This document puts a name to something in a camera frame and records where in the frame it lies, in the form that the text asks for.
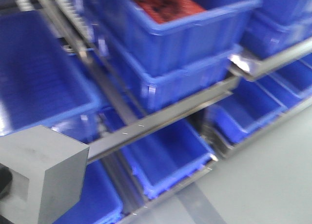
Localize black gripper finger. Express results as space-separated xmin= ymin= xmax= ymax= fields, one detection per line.
xmin=0 ymin=165 xmax=12 ymax=198

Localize gray square hollow base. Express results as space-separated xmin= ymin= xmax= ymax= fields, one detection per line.
xmin=0 ymin=125 xmax=89 ymax=224

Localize steel shelf rack with bins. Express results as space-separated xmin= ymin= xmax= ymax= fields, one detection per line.
xmin=0 ymin=0 xmax=312 ymax=224

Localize red packaged items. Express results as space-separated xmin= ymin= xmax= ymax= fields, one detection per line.
xmin=133 ymin=0 xmax=206 ymax=24

